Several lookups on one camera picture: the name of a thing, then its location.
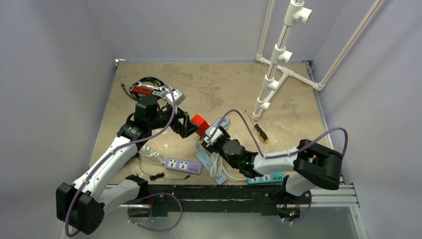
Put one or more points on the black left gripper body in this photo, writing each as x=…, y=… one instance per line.
x=162, y=117

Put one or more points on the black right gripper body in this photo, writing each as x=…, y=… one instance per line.
x=215, y=137

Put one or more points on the red cube socket adapter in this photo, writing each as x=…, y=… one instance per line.
x=201, y=123

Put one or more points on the white cube power socket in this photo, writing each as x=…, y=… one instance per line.
x=210, y=134

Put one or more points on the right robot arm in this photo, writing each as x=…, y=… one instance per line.
x=314, y=165

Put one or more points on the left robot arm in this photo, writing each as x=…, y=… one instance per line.
x=108, y=165

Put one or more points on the light blue power strip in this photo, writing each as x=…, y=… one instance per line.
x=206, y=161

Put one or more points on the yellow black screwdriver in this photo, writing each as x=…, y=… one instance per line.
x=262, y=135

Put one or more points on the purple power strip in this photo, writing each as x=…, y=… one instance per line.
x=182, y=165

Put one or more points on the teal power strip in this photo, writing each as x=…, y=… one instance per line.
x=274, y=177

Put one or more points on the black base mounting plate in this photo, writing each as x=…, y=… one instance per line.
x=266, y=200

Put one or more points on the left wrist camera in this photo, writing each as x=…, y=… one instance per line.
x=176, y=97

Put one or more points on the red handled adjustable wrench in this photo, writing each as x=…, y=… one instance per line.
x=145, y=89

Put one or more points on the aluminium frame rail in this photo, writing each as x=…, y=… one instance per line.
x=345, y=197

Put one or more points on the white PVC pipe frame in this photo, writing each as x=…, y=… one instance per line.
x=276, y=74

